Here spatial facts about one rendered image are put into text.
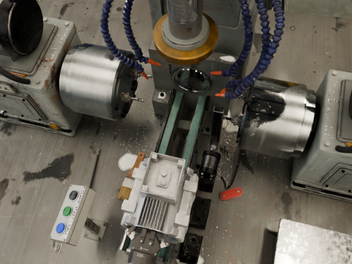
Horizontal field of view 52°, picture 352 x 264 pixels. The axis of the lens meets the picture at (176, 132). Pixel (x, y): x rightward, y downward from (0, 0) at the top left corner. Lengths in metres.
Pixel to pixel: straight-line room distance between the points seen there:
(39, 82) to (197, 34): 0.54
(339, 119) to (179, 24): 0.54
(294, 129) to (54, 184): 0.90
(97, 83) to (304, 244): 0.83
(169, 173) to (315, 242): 0.53
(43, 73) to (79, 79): 0.12
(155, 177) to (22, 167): 0.68
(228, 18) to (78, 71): 0.51
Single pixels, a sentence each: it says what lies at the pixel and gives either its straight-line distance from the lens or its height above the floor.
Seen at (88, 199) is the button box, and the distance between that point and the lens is 1.15.
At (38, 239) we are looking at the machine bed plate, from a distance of 1.44.
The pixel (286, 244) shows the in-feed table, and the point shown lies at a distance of 1.25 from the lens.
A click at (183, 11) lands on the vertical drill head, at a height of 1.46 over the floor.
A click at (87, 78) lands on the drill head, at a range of 1.22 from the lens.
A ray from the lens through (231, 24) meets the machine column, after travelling 1.26.
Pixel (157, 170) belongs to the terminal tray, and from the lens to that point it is 1.04.
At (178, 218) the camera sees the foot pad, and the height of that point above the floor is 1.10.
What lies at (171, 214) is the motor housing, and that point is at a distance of 1.04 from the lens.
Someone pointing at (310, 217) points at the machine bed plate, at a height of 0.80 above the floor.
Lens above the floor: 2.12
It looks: 64 degrees down
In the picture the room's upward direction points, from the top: 6 degrees counter-clockwise
